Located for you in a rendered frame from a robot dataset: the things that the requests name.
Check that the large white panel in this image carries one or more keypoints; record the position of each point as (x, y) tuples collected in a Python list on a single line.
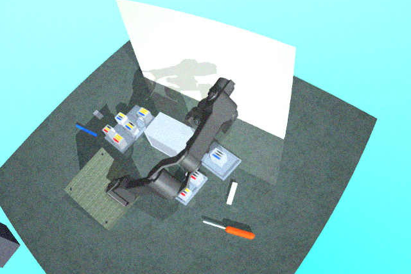
[(188, 53)]

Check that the orange-handled screwdriver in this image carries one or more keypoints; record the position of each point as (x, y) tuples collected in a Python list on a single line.
[(235, 231)]

